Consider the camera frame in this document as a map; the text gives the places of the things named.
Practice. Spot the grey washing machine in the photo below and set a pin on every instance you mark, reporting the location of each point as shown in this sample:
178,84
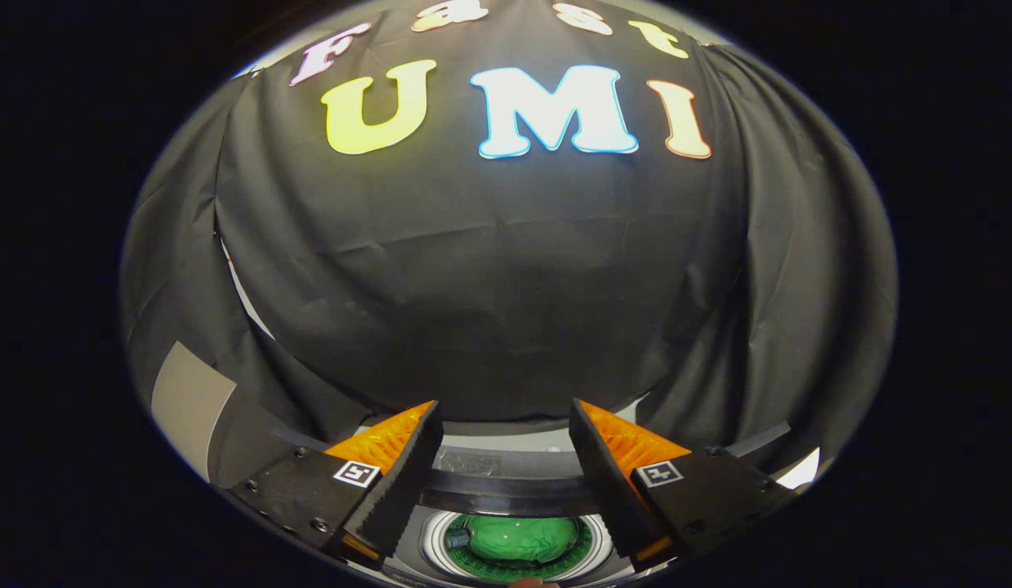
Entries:
430,543

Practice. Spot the white board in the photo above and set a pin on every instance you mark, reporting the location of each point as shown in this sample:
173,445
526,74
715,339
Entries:
801,472

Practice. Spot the green shirt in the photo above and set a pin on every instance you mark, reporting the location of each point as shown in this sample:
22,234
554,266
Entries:
518,537

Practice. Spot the grey cabinet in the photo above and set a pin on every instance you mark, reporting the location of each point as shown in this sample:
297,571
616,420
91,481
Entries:
187,400

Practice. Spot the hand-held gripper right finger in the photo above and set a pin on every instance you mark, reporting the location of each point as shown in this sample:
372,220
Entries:
612,490

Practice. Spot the black backdrop cloth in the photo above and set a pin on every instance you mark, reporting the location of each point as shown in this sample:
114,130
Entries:
489,286

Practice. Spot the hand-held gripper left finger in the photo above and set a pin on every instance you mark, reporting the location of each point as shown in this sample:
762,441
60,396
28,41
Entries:
391,498

